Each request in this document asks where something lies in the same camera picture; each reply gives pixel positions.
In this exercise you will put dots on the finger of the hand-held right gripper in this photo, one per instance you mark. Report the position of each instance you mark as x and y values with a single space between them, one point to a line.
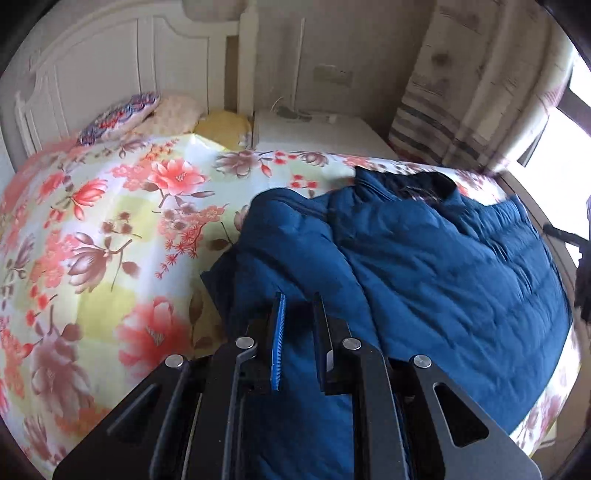
561 232

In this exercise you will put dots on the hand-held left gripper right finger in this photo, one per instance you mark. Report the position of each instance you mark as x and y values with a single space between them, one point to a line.
323 350

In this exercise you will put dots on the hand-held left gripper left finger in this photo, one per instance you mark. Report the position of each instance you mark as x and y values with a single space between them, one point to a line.
278 341

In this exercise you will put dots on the blue puffer jacket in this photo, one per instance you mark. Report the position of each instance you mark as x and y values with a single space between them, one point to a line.
415 277

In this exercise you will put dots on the window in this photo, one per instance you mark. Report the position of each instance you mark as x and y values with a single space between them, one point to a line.
568 138

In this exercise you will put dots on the printed curtain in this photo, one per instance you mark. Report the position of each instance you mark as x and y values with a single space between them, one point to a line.
461 83

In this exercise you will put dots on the white nightstand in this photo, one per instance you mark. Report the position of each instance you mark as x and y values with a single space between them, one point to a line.
314 136

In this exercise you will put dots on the yellow pillow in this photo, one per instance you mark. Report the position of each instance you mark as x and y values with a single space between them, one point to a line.
224 127

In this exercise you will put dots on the beige pillow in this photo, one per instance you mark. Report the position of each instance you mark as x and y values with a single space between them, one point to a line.
175 113

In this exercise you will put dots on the patterned blue red pillow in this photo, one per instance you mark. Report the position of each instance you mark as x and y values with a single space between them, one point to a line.
120 115

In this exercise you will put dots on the white slim lamp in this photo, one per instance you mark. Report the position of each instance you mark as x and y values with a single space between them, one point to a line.
298 64

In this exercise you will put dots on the white bed headboard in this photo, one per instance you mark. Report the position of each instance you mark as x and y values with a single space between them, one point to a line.
115 55

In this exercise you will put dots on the wall socket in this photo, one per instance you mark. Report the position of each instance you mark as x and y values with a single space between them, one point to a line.
332 75

